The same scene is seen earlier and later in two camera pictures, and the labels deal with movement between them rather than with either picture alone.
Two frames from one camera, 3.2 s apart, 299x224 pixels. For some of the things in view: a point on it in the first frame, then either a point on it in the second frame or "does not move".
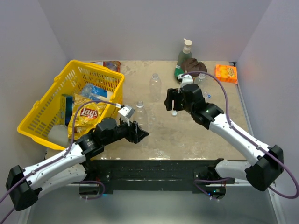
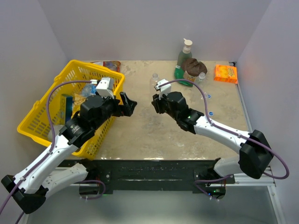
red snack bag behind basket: x=114 y=65 does not move
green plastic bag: x=178 y=71 does not move
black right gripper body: x=178 y=98 → x=161 y=105
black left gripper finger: x=141 y=133 → x=131 y=105
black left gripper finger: x=132 y=136 → x=128 y=104
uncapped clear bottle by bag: x=201 y=76 does not move
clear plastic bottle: x=155 y=88 does not move
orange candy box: x=226 y=73 does not move
